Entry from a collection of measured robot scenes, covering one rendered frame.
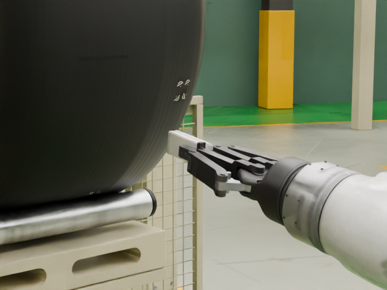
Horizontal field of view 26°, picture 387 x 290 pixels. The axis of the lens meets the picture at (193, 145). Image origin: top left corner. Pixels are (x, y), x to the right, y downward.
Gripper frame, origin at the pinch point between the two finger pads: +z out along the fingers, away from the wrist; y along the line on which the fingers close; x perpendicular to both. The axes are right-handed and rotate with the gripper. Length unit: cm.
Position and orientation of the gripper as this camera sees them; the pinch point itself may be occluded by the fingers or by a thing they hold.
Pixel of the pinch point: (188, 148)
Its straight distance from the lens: 105.0
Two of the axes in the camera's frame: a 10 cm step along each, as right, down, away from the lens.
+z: -6.3, -2.6, 7.3
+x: -0.9, 9.6, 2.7
